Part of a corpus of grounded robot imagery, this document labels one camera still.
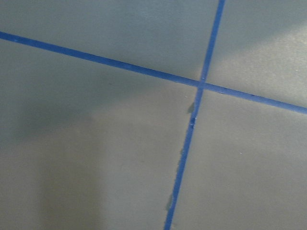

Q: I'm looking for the brown paper table cover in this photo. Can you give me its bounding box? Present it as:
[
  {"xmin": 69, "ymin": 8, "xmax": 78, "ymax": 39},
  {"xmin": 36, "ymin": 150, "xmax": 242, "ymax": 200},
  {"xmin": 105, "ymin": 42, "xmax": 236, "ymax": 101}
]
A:
[{"xmin": 0, "ymin": 0, "xmax": 307, "ymax": 230}]

